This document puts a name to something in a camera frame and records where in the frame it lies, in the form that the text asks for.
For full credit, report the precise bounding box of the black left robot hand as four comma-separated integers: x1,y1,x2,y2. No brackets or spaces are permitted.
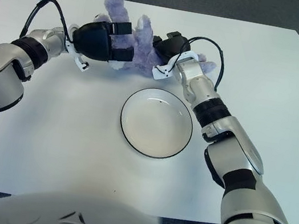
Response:
68,13,140,68

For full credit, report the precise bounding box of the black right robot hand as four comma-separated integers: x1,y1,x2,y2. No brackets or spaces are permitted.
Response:
148,27,194,70

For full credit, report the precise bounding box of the purple plush teddy bear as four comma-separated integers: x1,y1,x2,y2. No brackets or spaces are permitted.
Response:
83,0,229,90

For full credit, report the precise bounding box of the white plate with black rim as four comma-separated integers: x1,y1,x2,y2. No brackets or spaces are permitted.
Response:
114,82,199,165

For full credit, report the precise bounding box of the white left wrist mount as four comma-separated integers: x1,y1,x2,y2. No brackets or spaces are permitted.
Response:
60,22,97,73

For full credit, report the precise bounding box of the white wrist mount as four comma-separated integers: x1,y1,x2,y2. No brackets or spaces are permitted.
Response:
60,22,97,73
149,44,200,87

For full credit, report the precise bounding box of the white right wrist mount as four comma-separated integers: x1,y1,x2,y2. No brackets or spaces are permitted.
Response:
149,44,200,87

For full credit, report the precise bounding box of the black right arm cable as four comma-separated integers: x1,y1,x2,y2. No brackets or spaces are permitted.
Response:
166,31,230,93

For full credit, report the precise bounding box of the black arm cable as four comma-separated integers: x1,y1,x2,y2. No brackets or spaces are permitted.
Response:
19,0,79,46
166,31,230,93

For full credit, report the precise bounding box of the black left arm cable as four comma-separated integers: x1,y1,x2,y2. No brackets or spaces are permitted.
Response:
19,0,79,46

